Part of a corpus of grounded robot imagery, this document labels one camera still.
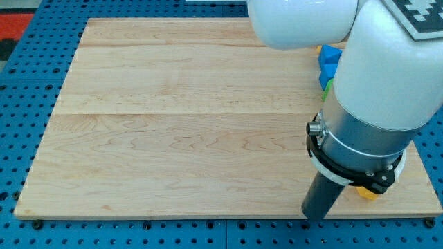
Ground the wooden board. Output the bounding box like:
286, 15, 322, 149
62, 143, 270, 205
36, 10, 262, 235
13, 17, 443, 221

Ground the black white fiducial marker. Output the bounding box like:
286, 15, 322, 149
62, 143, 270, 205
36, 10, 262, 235
382, 0, 442, 41

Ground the blue triangle block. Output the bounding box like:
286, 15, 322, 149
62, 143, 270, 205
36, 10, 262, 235
318, 45, 343, 65

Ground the green block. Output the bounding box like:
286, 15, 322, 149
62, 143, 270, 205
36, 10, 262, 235
322, 78, 334, 102

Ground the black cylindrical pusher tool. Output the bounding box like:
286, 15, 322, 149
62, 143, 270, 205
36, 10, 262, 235
301, 172, 345, 221

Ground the yellow hexagon block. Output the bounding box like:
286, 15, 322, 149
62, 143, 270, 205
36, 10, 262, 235
356, 187, 379, 201

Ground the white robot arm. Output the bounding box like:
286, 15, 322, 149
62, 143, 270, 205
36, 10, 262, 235
246, 1, 442, 194

